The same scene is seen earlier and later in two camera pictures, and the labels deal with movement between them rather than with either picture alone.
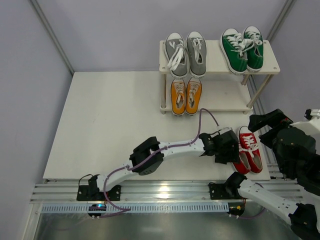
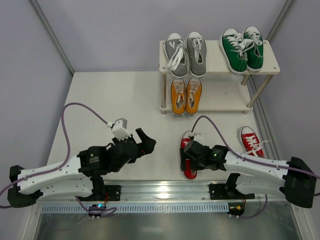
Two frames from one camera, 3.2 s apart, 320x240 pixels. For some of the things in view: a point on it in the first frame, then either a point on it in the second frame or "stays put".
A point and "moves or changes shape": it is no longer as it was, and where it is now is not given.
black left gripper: x=231 y=150 to x=139 y=144
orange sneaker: x=178 y=97 stays put
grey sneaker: x=197 y=50 stays put
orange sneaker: x=194 y=96 stays put
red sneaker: x=243 y=166 moves or changes shape
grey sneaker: x=176 y=51 stays put
